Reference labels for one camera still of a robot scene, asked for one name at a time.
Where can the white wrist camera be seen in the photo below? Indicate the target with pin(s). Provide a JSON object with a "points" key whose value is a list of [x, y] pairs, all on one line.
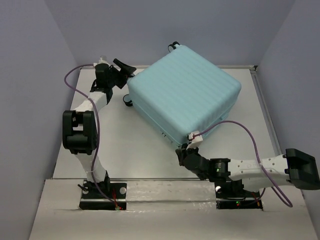
{"points": [[102, 60], [194, 140]]}

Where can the light blue suitcase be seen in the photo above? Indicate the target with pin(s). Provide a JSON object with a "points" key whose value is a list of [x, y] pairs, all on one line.
{"points": [[182, 93]]}

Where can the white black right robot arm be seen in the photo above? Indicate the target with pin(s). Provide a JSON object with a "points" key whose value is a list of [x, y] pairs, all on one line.
{"points": [[293, 168]]}

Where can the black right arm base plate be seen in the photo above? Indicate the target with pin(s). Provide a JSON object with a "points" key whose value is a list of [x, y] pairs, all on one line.
{"points": [[231, 196]]}

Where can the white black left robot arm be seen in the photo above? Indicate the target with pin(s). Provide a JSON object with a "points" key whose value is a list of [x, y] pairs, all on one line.
{"points": [[81, 126]]}

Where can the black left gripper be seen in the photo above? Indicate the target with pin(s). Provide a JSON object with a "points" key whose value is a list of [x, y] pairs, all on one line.
{"points": [[125, 71]]}

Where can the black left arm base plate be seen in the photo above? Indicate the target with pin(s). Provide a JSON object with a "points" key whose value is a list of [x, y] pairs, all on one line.
{"points": [[91, 199]]}

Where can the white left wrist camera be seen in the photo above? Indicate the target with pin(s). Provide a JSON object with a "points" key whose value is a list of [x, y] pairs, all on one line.
{"points": [[102, 60]]}

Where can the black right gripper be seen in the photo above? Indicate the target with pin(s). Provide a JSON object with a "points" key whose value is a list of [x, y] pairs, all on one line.
{"points": [[182, 152]]}

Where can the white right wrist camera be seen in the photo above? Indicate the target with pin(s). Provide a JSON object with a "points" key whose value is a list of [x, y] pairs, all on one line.
{"points": [[194, 140]]}

